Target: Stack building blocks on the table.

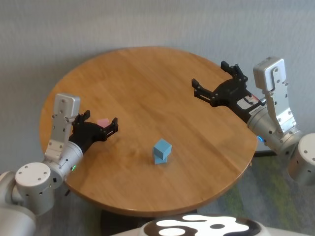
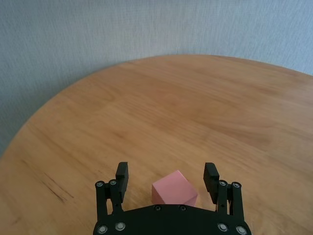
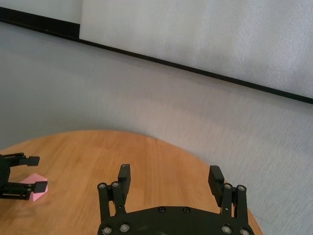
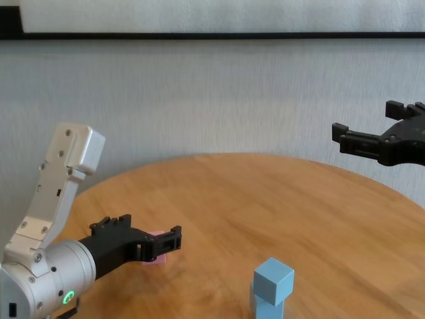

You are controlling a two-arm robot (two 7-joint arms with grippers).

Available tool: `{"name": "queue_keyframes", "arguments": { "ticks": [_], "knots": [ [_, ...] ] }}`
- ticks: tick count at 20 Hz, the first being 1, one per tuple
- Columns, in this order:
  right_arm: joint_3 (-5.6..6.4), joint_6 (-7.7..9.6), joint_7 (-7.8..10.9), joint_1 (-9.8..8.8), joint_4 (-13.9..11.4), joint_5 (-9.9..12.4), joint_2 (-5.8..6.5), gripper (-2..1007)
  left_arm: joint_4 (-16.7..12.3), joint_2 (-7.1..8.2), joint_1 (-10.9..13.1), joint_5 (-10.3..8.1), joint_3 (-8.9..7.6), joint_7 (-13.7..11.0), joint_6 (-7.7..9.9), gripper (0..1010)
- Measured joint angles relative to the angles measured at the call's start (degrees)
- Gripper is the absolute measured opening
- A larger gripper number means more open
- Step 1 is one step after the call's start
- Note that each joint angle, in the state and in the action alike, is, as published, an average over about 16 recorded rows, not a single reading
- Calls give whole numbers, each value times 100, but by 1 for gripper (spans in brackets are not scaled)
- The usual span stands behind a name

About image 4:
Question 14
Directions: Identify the black wall trim strip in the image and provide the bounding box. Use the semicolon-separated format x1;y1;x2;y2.
0;5;425;41

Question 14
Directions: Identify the pink cube block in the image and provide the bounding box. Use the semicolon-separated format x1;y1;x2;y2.
141;230;167;266

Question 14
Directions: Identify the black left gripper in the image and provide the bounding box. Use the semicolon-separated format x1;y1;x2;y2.
81;214;183;277

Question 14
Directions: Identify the blue cube block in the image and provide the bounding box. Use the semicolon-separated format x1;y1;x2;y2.
254;257;296;306
249;282;285;319

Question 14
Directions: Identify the white wall panel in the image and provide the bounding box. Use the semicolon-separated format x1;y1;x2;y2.
20;0;425;34

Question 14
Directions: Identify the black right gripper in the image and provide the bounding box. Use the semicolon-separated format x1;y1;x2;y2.
331;99;425;167

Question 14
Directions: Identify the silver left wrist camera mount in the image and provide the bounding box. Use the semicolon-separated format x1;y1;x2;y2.
3;122;106;266

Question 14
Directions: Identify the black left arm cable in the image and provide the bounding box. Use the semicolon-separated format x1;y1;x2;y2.
56;297;81;319

